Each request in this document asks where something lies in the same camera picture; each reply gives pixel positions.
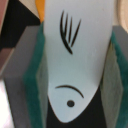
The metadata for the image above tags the teal grey gripper left finger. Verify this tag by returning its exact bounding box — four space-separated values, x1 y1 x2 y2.
3 25 48 128

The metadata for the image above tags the teal grey gripper right finger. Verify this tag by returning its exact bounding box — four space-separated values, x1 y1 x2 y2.
100 26 128 128

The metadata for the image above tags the white toy fish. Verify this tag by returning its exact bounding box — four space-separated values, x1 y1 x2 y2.
44 0 114 123

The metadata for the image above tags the yellow toy bread loaf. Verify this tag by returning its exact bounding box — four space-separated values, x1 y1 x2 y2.
35 0 45 22

